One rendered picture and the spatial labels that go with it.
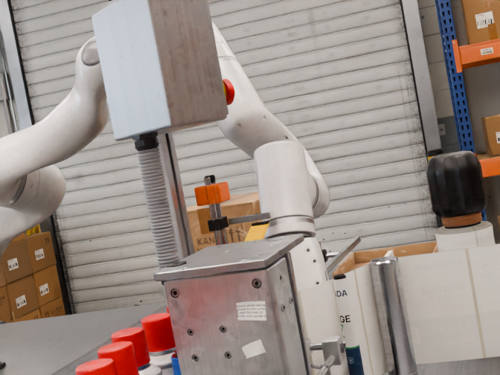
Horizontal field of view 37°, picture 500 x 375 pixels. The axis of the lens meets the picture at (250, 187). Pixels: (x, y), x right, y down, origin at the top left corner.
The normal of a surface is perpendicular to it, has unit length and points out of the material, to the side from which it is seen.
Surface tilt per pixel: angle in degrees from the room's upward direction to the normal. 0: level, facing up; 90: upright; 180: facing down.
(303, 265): 68
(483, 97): 90
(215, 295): 90
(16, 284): 87
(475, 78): 90
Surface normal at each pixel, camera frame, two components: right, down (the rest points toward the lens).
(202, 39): 0.58, -0.07
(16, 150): -0.16, -0.28
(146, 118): -0.79, 0.18
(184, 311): -0.32, 0.11
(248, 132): 0.32, 0.67
